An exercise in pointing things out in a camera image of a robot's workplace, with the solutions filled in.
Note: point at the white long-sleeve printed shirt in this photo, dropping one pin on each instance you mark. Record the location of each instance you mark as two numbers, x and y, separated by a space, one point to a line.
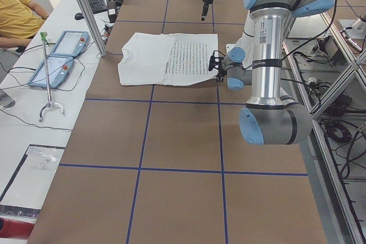
167 59

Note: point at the black power adapter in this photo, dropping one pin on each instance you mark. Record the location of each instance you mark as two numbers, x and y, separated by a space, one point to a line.
112 11

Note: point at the black computer keyboard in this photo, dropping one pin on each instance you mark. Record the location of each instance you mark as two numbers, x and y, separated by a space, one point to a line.
97 6

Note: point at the black computer mouse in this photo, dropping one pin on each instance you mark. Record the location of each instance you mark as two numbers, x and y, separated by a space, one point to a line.
78 16

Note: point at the upper blue teach pendant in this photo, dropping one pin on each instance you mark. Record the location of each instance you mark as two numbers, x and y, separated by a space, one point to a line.
71 43

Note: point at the blue teach pendant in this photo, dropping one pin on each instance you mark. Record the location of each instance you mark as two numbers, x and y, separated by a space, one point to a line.
71 43
58 67

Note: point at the lower blue teach pendant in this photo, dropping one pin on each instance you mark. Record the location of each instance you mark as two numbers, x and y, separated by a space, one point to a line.
58 67

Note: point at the metal reacher grabber tool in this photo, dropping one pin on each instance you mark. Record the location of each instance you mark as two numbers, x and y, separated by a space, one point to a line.
50 103

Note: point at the person in yellow shirt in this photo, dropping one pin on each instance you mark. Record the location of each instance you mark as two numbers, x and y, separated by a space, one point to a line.
20 22

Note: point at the clear water bottle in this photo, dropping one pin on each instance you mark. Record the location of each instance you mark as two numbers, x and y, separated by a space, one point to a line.
6 101

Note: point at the red fire extinguisher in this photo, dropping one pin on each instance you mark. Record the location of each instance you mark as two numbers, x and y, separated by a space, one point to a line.
15 229

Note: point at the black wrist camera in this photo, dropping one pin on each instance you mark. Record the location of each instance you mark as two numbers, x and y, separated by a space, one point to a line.
215 60

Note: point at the aluminium frame post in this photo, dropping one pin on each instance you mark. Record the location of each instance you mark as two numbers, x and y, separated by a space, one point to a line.
92 25

